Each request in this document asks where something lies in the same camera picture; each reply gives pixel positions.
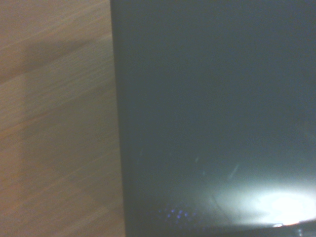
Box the black drawer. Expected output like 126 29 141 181
109 0 316 237

